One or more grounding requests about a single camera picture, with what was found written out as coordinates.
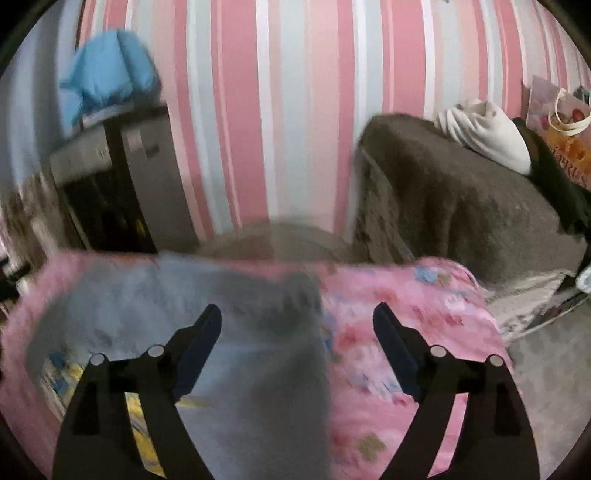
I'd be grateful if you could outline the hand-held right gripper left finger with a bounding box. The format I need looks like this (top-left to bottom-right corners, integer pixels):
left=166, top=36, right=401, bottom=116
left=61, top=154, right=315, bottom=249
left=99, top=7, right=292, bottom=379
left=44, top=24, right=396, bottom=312
left=52, top=304, right=223, bottom=480

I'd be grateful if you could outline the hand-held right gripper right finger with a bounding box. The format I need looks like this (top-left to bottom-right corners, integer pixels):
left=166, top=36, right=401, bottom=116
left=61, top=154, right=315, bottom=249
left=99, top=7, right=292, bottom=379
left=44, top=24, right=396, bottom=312
left=372, top=302, right=541, bottom=480

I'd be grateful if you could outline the denim jacket with blue print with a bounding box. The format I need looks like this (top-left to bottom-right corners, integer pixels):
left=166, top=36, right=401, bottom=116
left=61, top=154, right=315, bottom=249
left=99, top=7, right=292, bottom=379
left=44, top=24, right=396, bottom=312
left=25, top=251, right=333, bottom=480

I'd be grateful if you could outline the dark clothes pile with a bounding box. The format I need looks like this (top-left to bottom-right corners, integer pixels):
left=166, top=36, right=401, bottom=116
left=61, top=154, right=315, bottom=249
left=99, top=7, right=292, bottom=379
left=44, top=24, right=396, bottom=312
left=512, top=117, right=591, bottom=236

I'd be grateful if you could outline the pink floral bed sheet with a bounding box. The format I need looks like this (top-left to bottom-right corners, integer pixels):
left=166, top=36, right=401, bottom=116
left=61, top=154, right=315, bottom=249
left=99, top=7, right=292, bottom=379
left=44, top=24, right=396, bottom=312
left=0, top=251, right=532, bottom=480

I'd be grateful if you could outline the white patterned sofa cover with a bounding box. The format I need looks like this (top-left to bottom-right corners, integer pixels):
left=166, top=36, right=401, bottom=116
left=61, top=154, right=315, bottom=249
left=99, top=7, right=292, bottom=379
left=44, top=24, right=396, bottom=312
left=482, top=265, right=589, bottom=342

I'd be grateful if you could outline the brown blanket covered sofa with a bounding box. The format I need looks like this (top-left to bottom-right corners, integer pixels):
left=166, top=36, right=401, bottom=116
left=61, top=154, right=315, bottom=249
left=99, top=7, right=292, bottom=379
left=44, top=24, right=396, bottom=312
left=353, top=113, right=588, bottom=284

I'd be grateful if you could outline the grey water dispenser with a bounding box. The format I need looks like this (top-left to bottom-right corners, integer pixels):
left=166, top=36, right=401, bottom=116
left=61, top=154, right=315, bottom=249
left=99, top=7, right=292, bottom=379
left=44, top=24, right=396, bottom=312
left=48, top=104, right=199, bottom=254

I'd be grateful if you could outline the floral curtain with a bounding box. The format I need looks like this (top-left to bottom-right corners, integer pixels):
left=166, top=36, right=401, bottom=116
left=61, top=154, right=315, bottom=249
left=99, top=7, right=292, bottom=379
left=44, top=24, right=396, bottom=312
left=0, top=185, right=70, bottom=319

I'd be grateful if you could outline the white cloth bundle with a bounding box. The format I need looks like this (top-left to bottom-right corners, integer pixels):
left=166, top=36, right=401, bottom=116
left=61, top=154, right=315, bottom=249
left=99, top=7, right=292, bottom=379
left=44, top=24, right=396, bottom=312
left=434, top=98, right=533, bottom=175

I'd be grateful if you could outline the floral paper gift bag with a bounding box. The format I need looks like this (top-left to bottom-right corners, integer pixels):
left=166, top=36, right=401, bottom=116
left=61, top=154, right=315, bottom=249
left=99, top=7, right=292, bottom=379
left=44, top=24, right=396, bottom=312
left=523, top=75, right=591, bottom=190

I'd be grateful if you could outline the blue cloth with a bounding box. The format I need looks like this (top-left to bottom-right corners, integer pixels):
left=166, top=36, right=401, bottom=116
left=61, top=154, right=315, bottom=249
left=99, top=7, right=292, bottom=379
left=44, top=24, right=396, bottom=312
left=59, top=28, right=160, bottom=126

